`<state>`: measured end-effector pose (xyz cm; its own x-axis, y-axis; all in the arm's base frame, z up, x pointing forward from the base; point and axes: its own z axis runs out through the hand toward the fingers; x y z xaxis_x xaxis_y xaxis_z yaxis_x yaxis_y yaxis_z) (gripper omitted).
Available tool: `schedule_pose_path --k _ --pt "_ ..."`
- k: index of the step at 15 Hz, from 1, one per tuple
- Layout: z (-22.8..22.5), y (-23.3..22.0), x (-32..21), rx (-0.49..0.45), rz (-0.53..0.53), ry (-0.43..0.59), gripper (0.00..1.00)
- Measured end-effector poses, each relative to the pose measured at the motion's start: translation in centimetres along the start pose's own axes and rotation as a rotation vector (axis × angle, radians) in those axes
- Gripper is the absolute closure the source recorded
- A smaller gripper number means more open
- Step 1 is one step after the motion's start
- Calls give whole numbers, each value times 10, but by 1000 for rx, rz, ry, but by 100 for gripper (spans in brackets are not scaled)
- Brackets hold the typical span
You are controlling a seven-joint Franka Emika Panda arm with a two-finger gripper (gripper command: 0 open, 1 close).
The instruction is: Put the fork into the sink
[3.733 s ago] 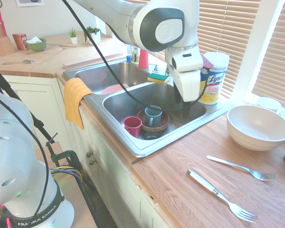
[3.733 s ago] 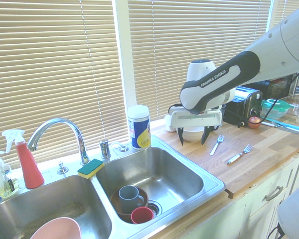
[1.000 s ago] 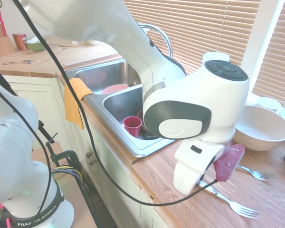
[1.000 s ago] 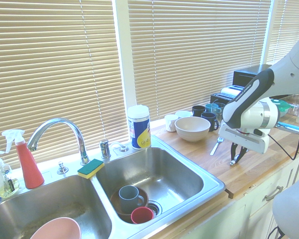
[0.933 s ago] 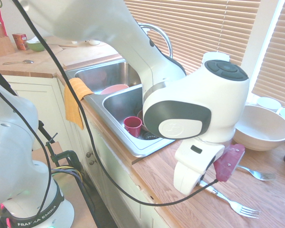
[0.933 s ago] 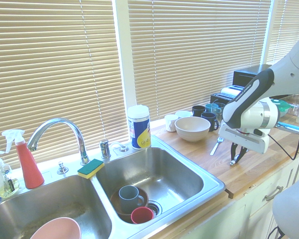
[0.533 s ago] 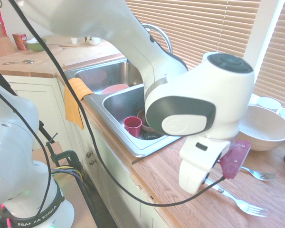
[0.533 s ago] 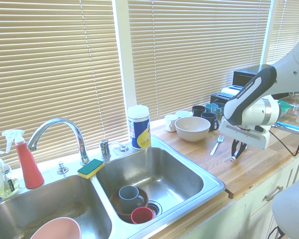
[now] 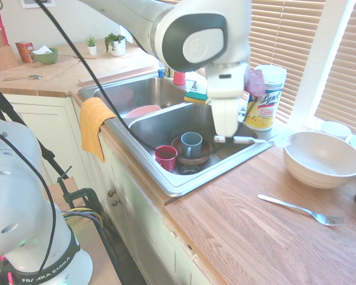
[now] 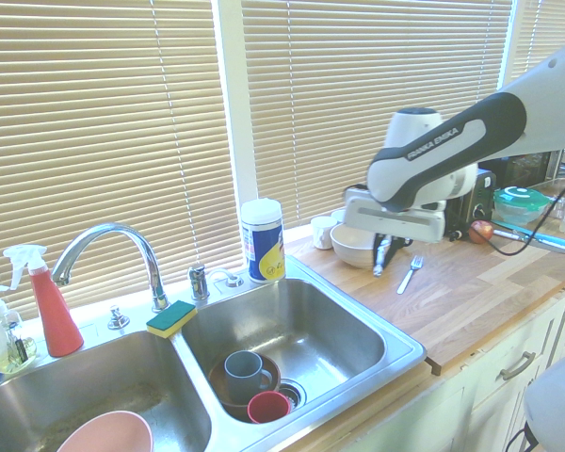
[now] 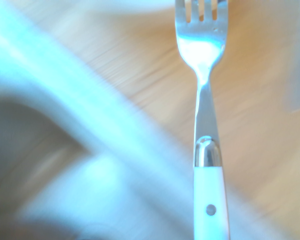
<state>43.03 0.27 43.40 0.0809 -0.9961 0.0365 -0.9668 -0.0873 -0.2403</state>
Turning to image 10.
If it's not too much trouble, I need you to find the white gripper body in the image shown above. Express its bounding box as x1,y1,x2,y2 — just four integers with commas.
343,186,447,245

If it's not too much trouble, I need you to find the white handled fork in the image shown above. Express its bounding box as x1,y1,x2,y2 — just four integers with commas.
372,237,392,278
396,254,426,296

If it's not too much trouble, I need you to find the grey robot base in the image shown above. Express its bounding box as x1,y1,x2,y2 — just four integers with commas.
522,347,565,452

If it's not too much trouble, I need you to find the stainless steel double sink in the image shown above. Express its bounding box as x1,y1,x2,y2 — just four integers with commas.
0,256,428,452

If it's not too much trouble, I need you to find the white sink sprayer head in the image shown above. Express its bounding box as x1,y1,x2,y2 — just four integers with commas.
209,267,246,290

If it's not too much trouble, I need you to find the chrome sink knob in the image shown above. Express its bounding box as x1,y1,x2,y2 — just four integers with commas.
106,304,131,331

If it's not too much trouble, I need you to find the white ceramic bowl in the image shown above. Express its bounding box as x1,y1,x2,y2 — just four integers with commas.
330,222,382,270

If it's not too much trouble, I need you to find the white cup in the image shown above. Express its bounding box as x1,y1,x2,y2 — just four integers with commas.
309,215,339,250

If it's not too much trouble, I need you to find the black toaster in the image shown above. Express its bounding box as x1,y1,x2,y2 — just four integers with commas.
444,168,498,236

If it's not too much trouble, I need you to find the red apple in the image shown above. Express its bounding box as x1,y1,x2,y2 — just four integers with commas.
468,219,494,245

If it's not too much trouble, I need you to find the white wipes canister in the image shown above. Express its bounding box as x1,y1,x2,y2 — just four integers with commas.
240,198,287,285

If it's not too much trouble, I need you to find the green lidded container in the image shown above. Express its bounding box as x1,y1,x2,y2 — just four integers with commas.
492,185,551,229

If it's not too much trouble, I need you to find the black microwave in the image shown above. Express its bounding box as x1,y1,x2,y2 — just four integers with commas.
477,149,564,186

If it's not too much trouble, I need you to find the medium beige window blind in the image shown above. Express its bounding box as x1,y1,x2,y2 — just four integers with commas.
239,0,513,228

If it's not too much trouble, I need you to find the metal drain strainer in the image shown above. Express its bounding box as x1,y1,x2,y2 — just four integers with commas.
277,378,309,410

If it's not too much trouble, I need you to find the white cabinet front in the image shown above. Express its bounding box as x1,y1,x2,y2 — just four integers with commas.
347,282,565,452

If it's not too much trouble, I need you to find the grey mug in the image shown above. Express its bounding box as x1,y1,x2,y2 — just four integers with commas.
223,350,275,396

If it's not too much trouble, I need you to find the red cup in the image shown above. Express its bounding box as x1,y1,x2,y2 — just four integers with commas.
246,390,292,426

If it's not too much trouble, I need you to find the brown bowl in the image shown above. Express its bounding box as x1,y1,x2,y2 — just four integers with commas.
208,351,283,410

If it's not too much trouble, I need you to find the yellow green sponge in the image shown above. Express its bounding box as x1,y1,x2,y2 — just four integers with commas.
145,299,199,340

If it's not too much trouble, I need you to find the narrow beige window blind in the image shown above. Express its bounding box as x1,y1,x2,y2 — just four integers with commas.
511,0,565,84

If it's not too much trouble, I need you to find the chrome gooseneck faucet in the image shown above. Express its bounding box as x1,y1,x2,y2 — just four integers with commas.
50,222,171,314

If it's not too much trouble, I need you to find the wide beige window blind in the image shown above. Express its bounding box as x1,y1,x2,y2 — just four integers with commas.
0,0,244,324

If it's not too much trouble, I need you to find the pink bowl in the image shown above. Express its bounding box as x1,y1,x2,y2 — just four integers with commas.
55,410,154,452

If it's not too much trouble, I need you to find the red spray bottle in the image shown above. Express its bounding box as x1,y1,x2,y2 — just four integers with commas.
2,244,86,358

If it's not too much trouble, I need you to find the clear yellow soap pump bottle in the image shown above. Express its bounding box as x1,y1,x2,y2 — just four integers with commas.
0,284,39,376

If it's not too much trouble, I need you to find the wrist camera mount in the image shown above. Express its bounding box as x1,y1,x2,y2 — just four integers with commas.
342,183,371,204

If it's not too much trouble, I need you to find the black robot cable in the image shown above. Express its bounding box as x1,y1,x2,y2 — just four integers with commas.
470,167,565,258

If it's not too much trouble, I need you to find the teal handled knife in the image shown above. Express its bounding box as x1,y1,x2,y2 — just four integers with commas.
492,219,565,255

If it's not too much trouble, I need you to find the metal drawer handle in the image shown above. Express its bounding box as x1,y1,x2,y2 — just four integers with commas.
499,350,538,382

